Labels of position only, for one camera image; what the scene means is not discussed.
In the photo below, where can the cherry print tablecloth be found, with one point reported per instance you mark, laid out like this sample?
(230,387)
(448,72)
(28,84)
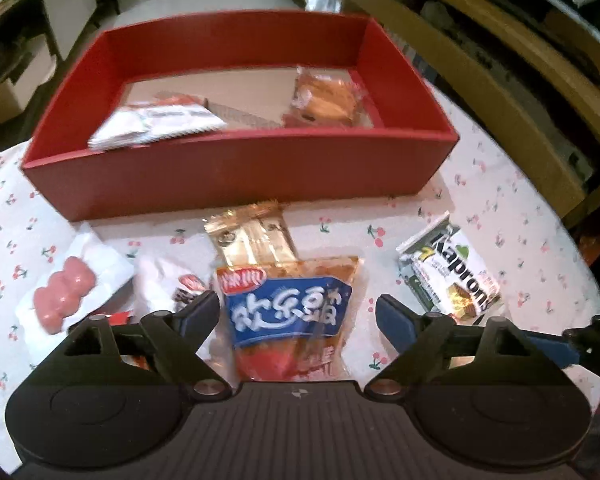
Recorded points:
(340,230)

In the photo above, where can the white packet with red label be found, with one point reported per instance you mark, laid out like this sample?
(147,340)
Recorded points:
(167,272)

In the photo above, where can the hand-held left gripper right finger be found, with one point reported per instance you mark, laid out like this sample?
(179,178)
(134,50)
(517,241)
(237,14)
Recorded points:
(394,320)

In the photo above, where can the wooden shelf unit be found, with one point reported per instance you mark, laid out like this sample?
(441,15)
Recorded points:
(505,85)

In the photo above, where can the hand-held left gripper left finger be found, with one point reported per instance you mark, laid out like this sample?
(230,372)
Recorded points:
(201,311)

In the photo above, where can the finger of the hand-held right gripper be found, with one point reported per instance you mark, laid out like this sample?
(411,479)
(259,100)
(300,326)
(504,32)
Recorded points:
(560,352)

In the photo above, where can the white cabinet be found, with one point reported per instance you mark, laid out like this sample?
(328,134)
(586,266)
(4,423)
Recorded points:
(69,5)

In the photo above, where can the green white wafer packet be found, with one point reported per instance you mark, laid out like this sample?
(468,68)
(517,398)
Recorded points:
(450,275)

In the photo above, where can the red cardboard box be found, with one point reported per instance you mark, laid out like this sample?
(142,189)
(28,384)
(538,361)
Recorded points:
(230,175)

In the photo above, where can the white striped snack packet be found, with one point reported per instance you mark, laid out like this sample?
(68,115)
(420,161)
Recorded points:
(155,125)

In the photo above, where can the pink sausage packet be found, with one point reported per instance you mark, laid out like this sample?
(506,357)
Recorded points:
(65,290)

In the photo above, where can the clear bread packet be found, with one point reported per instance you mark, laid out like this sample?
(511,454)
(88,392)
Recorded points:
(325,96)

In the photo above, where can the gold snack packet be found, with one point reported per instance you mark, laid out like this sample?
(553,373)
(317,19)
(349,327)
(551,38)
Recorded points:
(252,235)

